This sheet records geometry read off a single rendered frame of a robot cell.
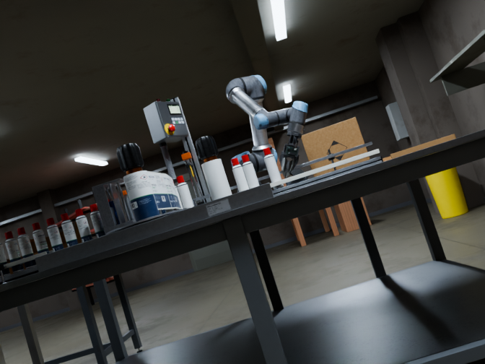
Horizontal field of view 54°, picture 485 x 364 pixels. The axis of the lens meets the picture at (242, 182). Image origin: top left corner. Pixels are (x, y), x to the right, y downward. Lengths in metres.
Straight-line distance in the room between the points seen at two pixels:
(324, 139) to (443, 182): 4.23
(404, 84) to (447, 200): 1.80
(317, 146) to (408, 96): 4.86
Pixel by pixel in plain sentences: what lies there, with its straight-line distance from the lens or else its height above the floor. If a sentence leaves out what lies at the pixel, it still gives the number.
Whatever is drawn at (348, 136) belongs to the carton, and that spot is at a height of 1.04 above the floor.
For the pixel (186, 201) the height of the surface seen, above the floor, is 0.96.
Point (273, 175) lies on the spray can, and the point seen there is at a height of 0.94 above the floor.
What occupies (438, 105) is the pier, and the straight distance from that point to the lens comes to 7.21.
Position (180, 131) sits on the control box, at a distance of 2.45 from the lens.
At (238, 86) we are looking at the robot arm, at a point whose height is 1.48.
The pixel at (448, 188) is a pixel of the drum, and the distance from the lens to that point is 6.67.
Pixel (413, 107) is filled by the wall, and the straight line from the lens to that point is 7.32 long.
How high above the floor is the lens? 0.79
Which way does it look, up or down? 4 degrees up
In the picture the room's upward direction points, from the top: 18 degrees counter-clockwise
